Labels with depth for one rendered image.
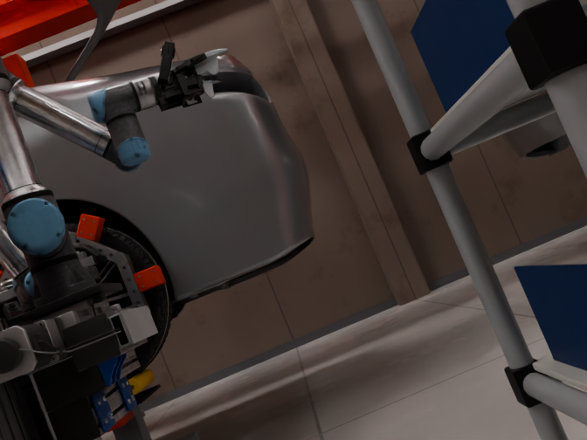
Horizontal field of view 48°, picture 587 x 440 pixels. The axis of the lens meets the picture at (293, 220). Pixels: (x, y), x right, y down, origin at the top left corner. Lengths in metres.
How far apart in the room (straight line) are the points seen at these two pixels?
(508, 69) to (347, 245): 5.98
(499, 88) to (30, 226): 1.21
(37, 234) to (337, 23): 5.62
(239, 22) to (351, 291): 2.87
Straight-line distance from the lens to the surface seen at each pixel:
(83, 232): 2.53
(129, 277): 2.48
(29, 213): 1.56
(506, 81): 0.50
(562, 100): 0.44
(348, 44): 6.84
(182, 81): 1.68
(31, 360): 1.29
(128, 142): 1.62
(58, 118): 1.78
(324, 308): 6.42
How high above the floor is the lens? 0.67
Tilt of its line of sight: 4 degrees up
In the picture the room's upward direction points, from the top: 22 degrees counter-clockwise
